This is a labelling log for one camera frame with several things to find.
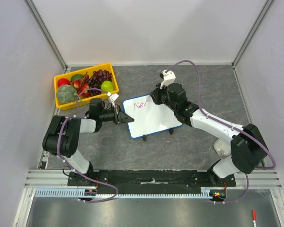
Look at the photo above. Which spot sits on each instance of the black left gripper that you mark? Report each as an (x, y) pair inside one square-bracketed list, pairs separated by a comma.
[(118, 112)]

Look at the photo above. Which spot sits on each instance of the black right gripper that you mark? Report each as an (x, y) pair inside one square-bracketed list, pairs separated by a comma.
[(157, 95)]

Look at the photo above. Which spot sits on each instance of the blue framed whiteboard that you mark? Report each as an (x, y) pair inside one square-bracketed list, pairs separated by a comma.
[(149, 118)]

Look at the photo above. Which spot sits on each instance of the magenta capped whiteboard marker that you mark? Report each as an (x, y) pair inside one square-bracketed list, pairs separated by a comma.
[(149, 99)]

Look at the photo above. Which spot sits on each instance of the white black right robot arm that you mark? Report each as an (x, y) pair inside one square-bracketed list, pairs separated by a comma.
[(247, 146)]

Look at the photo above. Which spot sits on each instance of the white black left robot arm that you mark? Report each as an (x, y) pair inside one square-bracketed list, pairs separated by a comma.
[(62, 137)]

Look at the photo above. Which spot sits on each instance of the green apple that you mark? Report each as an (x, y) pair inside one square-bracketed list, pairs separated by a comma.
[(107, 86)]

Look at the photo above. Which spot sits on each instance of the yellow plastic fruit bin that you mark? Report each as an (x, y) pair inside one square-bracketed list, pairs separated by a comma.
[(79, 100)]

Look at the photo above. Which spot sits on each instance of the dark purple grape bunch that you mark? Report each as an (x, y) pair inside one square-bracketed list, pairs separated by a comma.
[(95, 81)]

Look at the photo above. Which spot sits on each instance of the red yellow small fruits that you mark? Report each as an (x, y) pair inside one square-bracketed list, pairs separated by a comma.
[(80, 86)]

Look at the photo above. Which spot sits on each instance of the green netted melon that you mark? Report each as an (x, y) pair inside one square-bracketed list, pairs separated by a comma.
[(66, 94)]

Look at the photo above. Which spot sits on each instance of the green lime fruit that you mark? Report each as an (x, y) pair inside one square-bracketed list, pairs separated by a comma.
[(76, 77)]

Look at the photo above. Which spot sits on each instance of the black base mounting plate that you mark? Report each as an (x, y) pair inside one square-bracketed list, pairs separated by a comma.
[(162, 181)]

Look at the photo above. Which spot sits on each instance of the red apple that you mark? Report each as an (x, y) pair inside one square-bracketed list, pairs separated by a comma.
[(62, 82)]

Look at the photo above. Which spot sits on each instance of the white bead eraser pad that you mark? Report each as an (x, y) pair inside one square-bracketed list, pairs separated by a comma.
[(222, 148)]

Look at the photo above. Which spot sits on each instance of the red marker pen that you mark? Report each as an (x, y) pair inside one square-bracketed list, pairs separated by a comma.
[(254, 218)]

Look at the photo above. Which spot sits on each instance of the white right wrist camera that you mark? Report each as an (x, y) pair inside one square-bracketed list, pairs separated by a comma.
[(168, 78)]

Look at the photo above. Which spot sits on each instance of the grey slotted cable duct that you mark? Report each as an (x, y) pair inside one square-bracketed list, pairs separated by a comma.
[(84, 193)]

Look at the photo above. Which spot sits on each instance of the aluminium frame rail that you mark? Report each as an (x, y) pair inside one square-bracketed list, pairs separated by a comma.
[(46, 178)]

